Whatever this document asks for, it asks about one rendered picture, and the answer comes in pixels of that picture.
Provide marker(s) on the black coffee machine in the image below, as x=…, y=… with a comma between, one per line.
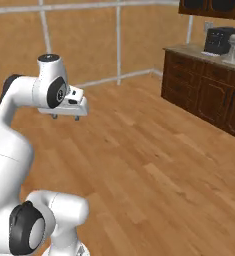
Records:
x=219, y=40

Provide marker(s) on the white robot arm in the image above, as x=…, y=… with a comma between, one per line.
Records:
x=9, y=156

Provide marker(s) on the dark wood base cupboards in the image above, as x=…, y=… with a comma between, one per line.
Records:
x=209, y=93

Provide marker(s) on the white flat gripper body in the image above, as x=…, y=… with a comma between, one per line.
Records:
x=72, y=109

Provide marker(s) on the white wall socket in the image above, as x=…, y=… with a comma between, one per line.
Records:
x=208, y=26

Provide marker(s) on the dark wood wall cupboards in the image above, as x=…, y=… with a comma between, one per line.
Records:
x=215, y=8

